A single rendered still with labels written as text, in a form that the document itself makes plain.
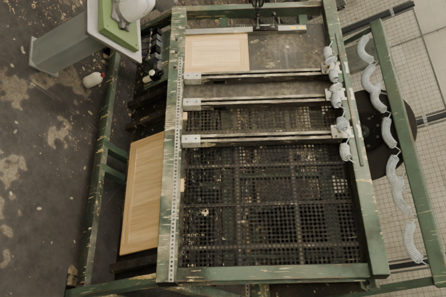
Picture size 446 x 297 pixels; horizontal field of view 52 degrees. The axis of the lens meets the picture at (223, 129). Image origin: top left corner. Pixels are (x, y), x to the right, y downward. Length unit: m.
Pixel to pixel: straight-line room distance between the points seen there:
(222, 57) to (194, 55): 0.22
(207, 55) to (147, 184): 1.08
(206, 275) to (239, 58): 1.64
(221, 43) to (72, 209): 1.67
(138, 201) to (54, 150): 0.70
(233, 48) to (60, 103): 1.40
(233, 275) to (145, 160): 1.24
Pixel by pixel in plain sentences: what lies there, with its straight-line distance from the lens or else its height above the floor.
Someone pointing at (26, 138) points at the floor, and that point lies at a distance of 3.37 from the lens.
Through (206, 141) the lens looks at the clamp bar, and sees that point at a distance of 3.02.
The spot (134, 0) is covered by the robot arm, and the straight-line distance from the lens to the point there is 3.10.
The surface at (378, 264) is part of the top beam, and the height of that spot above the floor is 1.91.
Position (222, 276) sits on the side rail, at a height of 1.13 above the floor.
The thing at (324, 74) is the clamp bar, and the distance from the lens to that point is 3.38.
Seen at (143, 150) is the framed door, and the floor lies 0.39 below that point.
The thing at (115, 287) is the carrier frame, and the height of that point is 0.46.
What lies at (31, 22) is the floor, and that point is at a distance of 3.83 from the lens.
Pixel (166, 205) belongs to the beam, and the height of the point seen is 0.84.
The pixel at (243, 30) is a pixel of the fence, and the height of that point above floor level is 1.30.
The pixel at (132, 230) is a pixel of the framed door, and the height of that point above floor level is 0.35.
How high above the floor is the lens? 2.56
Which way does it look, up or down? 27 degrees down
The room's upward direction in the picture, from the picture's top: 71 degrees clockwise
